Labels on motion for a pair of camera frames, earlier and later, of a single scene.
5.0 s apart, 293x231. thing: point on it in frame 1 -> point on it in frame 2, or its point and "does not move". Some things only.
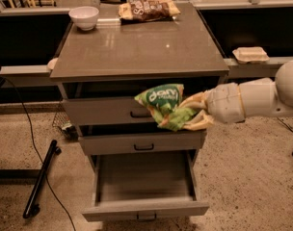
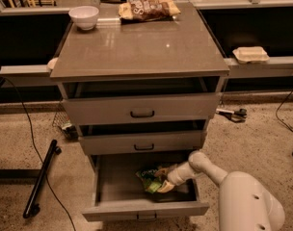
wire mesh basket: (62, 122) does not move
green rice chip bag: (165, 104) -> (149, 180)
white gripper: (223, 102) -> (174, 177)
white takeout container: (251, 54) does not move
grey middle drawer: (139, 139) does not move
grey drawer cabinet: (101, 69) does not move
